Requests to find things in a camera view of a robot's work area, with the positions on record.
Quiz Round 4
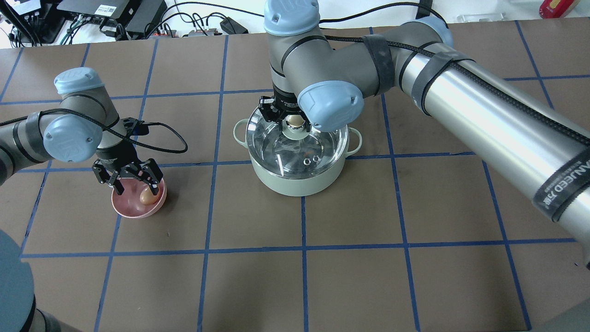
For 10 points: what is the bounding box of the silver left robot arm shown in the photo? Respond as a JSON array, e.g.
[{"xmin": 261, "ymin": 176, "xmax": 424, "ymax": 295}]
[{"xmin": 0, "ymin": 67, "xmax": 164, "ymax": 196}]

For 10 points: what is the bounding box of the glass pot lid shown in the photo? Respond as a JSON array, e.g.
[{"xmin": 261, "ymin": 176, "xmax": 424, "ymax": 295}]
[{"xmin": 245, "ymin": 111, "xmax": 348, "ymax": 179}]

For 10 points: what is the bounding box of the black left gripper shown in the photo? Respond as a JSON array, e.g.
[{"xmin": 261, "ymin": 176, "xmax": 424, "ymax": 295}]
[{"xmin": 92, "ymin": 158, "xmax": 164, "ymax": 198}]

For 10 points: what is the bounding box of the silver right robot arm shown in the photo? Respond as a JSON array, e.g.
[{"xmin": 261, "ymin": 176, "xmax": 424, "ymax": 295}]
[{"xmin": 264, "ymin": 0, "xmax": 590, "ymax": 265}]

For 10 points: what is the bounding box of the black braided left cable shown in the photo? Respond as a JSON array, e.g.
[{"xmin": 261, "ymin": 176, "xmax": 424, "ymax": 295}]
[{"xmin": 0, "ymin": 109, "xmax": 189, "ymax": 154}]

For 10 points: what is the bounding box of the red object on desk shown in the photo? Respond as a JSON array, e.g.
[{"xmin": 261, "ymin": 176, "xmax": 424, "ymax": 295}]
[{"xmin": 538, "ymin": 0, "xmax": 581, "ymax": 19}]

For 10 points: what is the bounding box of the pale green electric pot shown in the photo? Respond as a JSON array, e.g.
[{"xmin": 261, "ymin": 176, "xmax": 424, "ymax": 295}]
[{"xmin": 233, "ymin": 110, "xmax": 363, "ymax": 197}]

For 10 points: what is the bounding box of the black braided cable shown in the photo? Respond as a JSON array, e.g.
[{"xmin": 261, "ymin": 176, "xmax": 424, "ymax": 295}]
[
  {"xmin": 0, "ymin": 109, "xmax": 189, "ymax": 154},
  {"xmin": 318, "ymin": 0, "xmax": 590, "ymax": 148}
]

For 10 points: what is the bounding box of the pink bowl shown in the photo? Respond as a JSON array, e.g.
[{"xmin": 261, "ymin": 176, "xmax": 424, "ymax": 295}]
[{"xmin": 110, "ymin": 178, "xmax": 168, "ymax": 219}]

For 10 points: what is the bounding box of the power strip with plugs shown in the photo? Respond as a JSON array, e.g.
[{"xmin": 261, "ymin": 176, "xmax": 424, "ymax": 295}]
[{"xmin": 149, "ymin": 25, "xmax": 223, "ymax": 39}]

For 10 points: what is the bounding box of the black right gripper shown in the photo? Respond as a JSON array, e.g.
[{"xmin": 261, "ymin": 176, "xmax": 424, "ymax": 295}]
[{"xmin": 258, "ymin": 95, "xmax": 304, "ymax": 123}]

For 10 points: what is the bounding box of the black braided right cable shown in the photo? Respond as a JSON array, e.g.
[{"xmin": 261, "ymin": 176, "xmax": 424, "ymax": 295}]
[{"xmin": 318, "ymin": 0, "xmax": 590, "ymax": 148}]

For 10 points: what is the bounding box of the black mini computer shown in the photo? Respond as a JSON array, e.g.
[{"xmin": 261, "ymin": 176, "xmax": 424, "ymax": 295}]
[{"xmin": 57, "ymin": 0, "xmax": 167, "ymax": 39}]

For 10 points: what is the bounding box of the black power adapter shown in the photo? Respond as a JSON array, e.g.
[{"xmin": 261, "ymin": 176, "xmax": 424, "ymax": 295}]
[{"xmin": 219, "ymin": 17, "xmax": 249, "ymax": 35}]

